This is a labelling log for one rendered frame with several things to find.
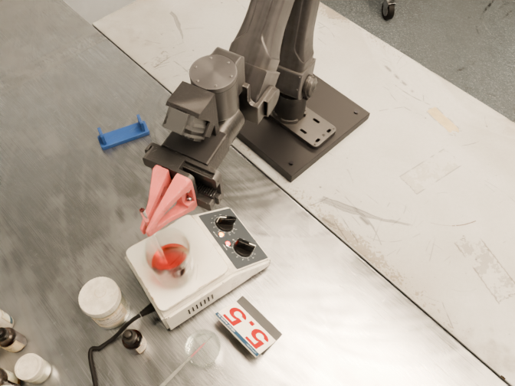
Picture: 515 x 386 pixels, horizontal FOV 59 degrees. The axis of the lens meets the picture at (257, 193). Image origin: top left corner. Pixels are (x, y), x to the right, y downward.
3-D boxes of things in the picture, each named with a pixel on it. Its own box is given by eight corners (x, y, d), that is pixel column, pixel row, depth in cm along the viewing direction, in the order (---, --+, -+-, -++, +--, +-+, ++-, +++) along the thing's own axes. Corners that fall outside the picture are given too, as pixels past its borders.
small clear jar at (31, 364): (41, 390, 67) (30, 384, 63) (21, 378, 68) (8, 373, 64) (57, 364, 69) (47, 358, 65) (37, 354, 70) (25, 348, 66)
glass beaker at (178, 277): (180, 244, 71) (172, 218, 64) (205, 274, 68) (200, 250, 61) (142, 272, 68) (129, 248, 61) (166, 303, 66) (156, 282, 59)
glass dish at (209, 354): (181, 361, 69) (178, 358, 68) (194, 328, 72) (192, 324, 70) (214, 374, 69) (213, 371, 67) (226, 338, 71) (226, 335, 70)
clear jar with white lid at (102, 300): (88, 305, 74) (72, 288, 67) (123, 287, 76) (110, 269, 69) (100, 337, 71) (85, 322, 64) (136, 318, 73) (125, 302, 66)
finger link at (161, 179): (172, 237, 50) (214, 172, 54) (119, 210, 51) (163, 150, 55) (181, 260, 56) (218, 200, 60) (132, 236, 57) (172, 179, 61)
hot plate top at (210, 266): (190, 214, 74) (190, 211, 73) (231, 270, 69) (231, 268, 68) (124, 253, 70) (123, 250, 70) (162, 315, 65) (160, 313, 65)
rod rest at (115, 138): (145, 122, 95) (141, 111, 91) (150, 134, 93) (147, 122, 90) (98, 139, 92) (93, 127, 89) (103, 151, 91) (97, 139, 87)
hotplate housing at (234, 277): (229, 212, 84) (227, 189, 77) (271, 266, 78) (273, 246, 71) (119, 277, 77) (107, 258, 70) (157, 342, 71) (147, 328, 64)
